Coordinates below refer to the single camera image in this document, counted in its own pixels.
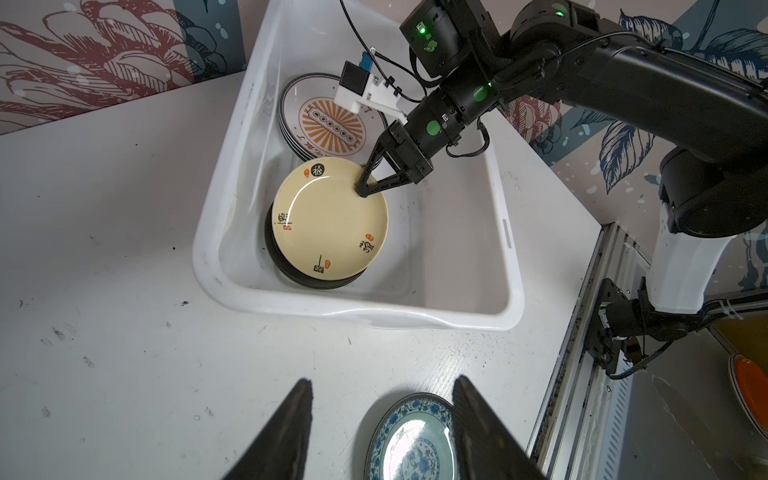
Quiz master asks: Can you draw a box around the black plate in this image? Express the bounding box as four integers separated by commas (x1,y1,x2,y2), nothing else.
264,206,365,290

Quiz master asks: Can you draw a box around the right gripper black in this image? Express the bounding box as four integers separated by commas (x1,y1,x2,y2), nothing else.
355,89,480,198

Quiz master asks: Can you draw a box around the white plastic bin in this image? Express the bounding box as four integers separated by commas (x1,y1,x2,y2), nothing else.
193,1,525,331

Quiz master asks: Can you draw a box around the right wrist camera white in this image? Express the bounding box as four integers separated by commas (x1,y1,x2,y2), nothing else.
334,53,408,124

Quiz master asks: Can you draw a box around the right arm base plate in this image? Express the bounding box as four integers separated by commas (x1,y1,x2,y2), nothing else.
584,277,673,380

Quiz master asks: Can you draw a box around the yellow plate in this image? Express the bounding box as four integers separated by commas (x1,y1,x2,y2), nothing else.
272,157,389,280

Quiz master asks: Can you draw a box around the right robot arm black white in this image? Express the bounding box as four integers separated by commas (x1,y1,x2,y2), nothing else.
336,1,767,380

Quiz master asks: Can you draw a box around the teal patterned plate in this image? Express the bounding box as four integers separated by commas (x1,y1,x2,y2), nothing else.
364,392,460,480

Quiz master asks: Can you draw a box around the orange sunburst plate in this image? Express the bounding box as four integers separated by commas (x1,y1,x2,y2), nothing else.
279,73,387,164

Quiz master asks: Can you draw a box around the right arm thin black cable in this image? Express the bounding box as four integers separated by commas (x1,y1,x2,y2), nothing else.
338,0,493,160

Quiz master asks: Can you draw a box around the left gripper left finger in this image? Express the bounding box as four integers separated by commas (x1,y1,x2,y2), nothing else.
223,378,313,480

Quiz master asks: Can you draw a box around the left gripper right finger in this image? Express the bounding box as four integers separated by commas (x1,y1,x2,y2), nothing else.
452,375,545,480

